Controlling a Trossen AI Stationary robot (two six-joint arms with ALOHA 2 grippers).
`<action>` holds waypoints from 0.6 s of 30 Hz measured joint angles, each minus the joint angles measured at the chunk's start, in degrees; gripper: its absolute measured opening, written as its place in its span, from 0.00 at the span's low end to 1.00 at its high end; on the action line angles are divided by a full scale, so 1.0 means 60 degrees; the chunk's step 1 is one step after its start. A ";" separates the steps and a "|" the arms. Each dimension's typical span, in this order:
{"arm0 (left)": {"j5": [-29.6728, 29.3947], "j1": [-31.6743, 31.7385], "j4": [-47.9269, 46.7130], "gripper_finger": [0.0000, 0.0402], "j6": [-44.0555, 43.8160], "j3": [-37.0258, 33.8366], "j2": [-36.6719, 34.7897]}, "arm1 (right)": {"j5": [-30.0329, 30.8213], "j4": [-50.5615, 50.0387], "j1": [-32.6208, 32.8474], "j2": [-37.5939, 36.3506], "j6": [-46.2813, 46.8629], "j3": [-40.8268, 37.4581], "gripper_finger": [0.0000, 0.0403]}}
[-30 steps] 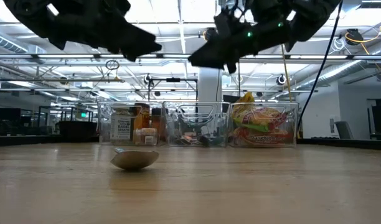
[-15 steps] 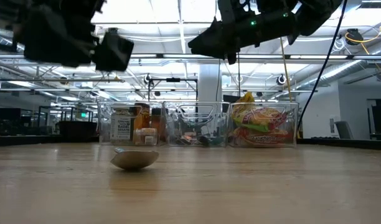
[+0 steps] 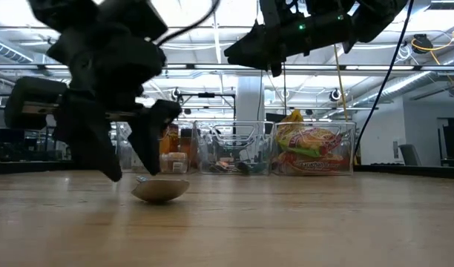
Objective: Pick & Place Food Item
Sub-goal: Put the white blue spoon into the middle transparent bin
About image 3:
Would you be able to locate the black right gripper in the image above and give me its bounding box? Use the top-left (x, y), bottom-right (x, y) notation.
top-left (223, 0), bottom-right (309, 78)

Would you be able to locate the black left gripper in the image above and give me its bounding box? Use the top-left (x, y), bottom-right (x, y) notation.
top-left (4, 22), bottom-right (182, 182)

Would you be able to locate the small glass spice jar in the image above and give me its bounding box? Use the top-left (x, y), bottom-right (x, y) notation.
top-left (159, 151), bottom-right (189, 174)

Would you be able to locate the orange spice jar black lid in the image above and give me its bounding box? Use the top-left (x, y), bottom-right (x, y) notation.
top-left (179, 128), bottom-right (194, 168)

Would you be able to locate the silver spoon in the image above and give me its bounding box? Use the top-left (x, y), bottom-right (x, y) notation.
top-left (130, 175), bottom-right (191, 204)

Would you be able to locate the pink and green ramen packet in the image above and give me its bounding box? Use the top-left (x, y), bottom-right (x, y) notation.
top-left (274, 127), bottom-right (343, 159)

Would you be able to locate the teal spoon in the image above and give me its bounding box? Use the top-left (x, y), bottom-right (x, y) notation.
top-left (249, 162), bottom-right (269, 175)

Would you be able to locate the red ramen packet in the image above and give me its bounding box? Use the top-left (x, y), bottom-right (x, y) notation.
top-left (272, 151), bottom-right (354, 175)

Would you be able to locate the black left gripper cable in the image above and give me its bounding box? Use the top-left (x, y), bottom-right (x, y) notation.
top-left (156, 0), bottom-right (221, 47)

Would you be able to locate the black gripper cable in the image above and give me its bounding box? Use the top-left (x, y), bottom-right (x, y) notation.
top-left (156, 0), bottom-right (221, 47)
top-left (353, 0), bottom-right (416, 156)

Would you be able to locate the black gantry frame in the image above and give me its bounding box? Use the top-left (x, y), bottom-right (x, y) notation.
top-left (176, 91), bottom-right (237, 123)

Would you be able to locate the yellow cable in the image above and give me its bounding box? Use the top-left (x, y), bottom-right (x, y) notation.
top-left (332, 43), bottom-right (351, 123)

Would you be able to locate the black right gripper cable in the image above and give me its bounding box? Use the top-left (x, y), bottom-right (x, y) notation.
top-left (353, 0), bottom-right (416, 156)

